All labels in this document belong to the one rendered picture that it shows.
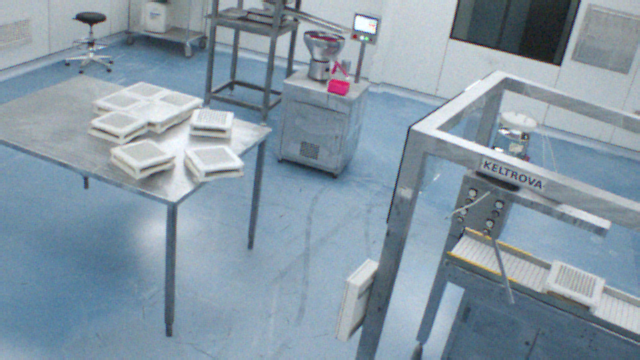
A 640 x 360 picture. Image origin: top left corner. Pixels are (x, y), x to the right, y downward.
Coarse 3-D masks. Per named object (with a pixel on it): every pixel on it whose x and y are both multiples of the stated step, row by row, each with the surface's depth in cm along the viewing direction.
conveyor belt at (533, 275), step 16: (464, 240) 287; (464, 256) 274; (480, 256) 276; (512, 256) 280; (512, 272) 268; (528, 272) 270; (544, 272) 272; (608, 304) 256; (624, 304) 258; (624, 320) 247
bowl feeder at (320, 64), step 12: (324, 36) 524; (336, 36) 520; (312, 48) 498; (324, 48) 493; (336, 48) 496; (312, 60) 512; (324, 60) 507; (348, 60) 504; (312, 72) 513; (324, 72) 513; (348, 72) 505
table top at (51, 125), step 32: (32, 96) 363; (64, 96) 371; (96, 96) 378; (0, 128) 318; (32, 128) 324; (64, 128) 330; (256, 128) 371; (64, 160) 298; (96, 160) 303; (160, 192) 285; (192, 192) 294
